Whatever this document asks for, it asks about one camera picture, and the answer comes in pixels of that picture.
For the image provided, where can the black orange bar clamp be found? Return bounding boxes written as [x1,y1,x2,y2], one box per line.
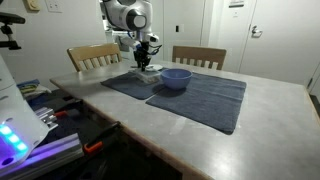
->
[83,121,123,155]
[49,98,84,118]

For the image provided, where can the white oven stove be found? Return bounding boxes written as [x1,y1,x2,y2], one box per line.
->
[111,30,136,61]

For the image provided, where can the silver aluminium bracket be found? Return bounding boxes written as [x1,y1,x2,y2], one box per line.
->
[33,107,59,131]

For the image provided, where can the light wooden slat-back chair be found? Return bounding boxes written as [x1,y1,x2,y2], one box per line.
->
[66,42,123,73]

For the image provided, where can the aluminium extrusion rail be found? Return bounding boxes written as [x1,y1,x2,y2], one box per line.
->
[0,133,84,180]

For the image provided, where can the brown wooden slat-back chair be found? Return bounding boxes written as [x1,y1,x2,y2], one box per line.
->
[171,45,228,71]

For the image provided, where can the blue plastic bowl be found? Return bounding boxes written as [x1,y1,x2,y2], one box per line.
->
[160,68,194,91]

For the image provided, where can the dark blue cloth placemat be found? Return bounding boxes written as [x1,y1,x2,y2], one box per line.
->
[145,70,248,136]
[100,67,169,101]

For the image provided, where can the white entry door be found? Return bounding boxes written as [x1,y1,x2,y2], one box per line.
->
[239,0,320,86]

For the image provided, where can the folded blue green cloths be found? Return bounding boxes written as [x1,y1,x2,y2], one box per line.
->
[16,78,52,101]

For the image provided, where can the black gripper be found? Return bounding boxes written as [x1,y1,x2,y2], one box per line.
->
[134,41,152,73]

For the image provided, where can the black camera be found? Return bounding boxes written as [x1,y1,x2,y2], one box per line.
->
[0,12,27,25]

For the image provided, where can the small white plate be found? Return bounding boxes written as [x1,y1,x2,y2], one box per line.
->
[146,63,164,72]

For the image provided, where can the silver door lever handle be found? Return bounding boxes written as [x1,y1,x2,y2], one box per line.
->
[251,25,264,38]

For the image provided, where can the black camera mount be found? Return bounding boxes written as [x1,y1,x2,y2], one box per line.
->
[0,24,23,51]

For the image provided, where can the beige round thermostat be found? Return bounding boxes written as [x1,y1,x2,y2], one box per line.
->
[24,0,42,13]

